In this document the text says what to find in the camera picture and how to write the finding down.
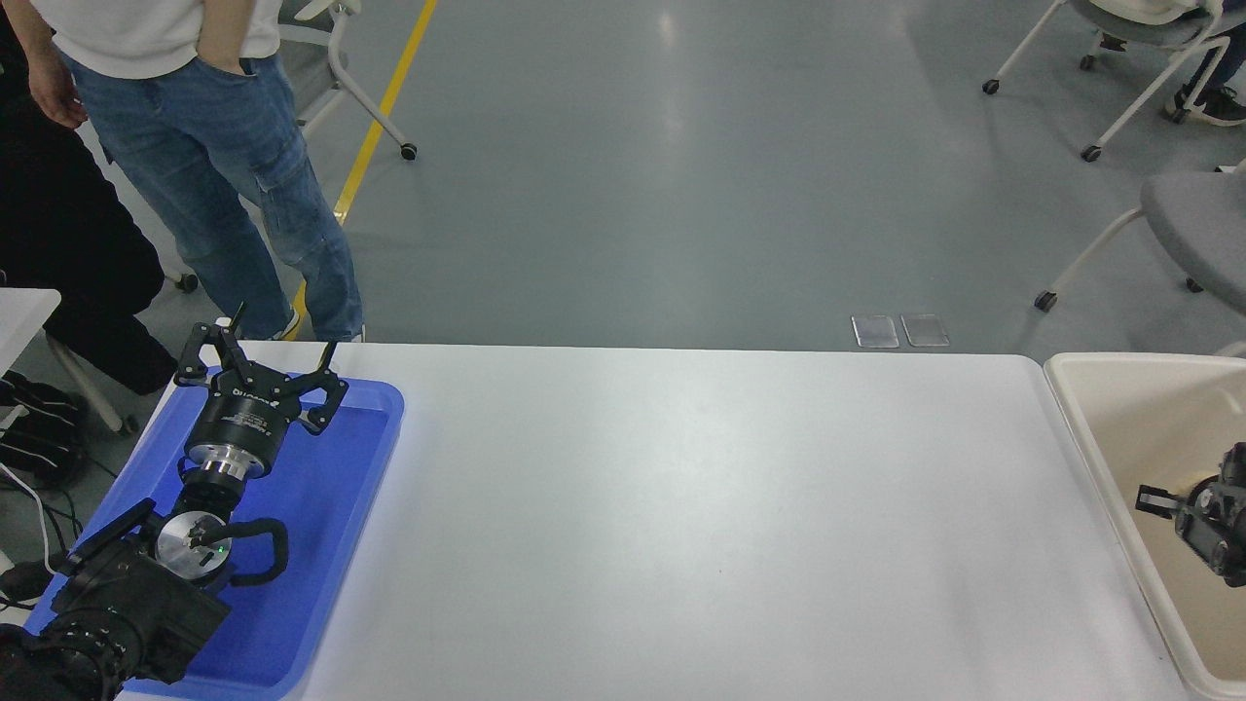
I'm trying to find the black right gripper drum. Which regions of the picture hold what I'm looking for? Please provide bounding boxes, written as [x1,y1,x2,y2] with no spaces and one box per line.
[1173,475,1246,588]

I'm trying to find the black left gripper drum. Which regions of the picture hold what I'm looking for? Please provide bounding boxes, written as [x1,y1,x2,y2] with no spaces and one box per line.
[189,367,304,457]

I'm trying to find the person's right hand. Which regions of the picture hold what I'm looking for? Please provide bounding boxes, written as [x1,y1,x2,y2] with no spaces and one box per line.
[26,51,90,130]

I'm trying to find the large pale bin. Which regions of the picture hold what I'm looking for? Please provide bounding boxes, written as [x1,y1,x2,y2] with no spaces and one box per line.
[1044,352,1246,701]

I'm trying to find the blue plastic tray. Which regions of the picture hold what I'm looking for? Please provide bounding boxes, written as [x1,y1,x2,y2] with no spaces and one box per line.
[21,368,405,700]

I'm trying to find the white chair leg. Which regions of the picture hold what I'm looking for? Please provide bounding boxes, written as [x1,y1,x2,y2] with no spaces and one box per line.
[44,268,201,436]

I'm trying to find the person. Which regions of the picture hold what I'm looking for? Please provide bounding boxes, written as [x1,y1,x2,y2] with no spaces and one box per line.
[1085,0,1246,128]
[21,0,366,344]
[0,15,181,395]

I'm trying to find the small white table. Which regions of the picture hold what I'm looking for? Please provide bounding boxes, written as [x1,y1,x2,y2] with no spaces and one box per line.
[0,288,61,376]

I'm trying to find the grey white-framed wheeled chair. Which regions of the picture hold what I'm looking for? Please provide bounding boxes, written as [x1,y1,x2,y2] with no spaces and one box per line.
[983,0,1246,162]
[1034,161,1246,317]
[277,0,420,162]

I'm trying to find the white cable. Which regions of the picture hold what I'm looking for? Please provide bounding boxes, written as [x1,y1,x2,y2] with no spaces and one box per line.
[0,462,61,577]

